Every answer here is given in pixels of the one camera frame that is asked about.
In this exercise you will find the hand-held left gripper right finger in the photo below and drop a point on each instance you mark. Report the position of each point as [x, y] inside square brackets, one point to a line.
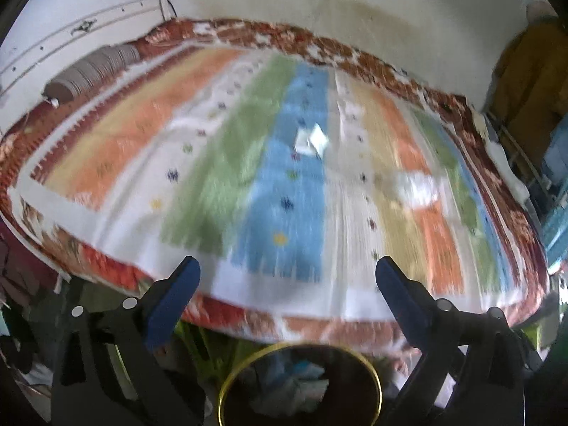
[401, 301]

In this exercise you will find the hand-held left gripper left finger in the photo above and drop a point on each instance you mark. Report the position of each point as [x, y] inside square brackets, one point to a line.
[173, 301]

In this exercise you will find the dark bin with gold rim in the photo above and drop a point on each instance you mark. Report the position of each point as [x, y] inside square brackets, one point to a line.
[350, 377]

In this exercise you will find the small white paper piece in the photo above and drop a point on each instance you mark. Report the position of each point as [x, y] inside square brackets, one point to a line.
[317, 142]

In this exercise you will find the green plastic sheet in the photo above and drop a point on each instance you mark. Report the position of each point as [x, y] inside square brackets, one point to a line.
[208, 350]

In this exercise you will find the striped colourful bed blanket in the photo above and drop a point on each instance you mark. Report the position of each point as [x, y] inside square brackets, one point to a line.
[337, 329]

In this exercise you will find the striped colourful rug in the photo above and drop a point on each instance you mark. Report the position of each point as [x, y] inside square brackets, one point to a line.
[288, 213]

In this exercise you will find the white cloth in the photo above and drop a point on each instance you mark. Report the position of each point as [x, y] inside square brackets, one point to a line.
[506, 164]

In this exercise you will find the light blue cloth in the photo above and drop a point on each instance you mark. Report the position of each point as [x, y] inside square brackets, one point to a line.
[557, 151]

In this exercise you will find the grey bolster pillow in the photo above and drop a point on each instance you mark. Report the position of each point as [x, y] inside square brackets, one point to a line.
[93, 71]

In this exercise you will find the yellow brown cloth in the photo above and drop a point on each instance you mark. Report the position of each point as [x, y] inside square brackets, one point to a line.
[532, 75]

